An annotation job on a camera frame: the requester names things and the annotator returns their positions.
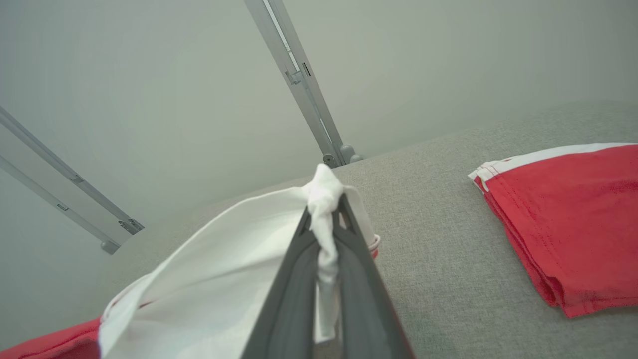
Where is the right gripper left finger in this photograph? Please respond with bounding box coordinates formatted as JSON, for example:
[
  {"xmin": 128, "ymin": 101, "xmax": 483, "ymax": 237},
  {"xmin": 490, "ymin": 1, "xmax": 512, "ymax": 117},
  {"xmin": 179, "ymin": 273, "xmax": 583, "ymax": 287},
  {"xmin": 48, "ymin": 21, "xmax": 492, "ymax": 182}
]
[{"xmin": 242, "ymin": 207, "xmax": 320, "ymax": 359}]

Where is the grey metal upright post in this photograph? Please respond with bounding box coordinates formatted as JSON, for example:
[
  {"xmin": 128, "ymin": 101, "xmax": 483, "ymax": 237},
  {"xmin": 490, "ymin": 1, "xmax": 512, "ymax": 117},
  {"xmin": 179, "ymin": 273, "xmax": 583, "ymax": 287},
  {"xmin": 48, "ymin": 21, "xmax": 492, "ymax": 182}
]
[{"xmin": 243, "ymin": 0, "xmax": 365, "ymax": 169}]

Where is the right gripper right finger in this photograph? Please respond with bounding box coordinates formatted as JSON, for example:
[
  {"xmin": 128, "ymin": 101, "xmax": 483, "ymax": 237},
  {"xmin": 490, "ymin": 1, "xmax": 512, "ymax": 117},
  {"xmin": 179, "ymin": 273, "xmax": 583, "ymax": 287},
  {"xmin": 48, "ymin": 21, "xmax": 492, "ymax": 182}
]
[{"xmin": 332, "ymin": 194, "xmax": 415, "ymax": 359}]

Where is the plain red garment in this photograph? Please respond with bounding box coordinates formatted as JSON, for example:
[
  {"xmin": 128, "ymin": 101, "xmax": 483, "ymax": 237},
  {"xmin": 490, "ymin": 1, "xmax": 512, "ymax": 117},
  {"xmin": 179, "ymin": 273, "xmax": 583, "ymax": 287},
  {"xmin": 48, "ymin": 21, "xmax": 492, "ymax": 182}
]
[{"xmin": 468, "ymin": 143, "xmax": 638, "ymax": 319}]

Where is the grey metal frame with foot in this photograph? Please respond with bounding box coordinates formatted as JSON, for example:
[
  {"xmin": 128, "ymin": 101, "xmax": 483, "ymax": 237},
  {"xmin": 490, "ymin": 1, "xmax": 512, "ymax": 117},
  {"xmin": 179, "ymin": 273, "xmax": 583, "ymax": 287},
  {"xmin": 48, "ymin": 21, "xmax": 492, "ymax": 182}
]
[{"xmin": 0, "ymin": 106, "xmax": 146, "ymax": 255}]

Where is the grey fabric sofa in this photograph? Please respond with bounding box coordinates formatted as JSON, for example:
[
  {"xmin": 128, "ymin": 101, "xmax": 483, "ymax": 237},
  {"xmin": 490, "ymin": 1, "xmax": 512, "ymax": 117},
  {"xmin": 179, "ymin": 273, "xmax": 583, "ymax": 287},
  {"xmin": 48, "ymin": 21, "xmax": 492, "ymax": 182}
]
[{"xmin": 95, "ymin": 100, "xmax": 638, "ymax": 359}]

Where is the red and white printed jersey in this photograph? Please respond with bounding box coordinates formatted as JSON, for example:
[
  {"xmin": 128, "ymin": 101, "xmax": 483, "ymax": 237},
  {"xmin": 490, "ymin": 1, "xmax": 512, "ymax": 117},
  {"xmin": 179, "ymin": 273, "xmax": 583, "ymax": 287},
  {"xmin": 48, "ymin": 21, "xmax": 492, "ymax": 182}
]
[{"xmin": 0, "ymin": 164, "xmax": 382, "ymax": 359}]

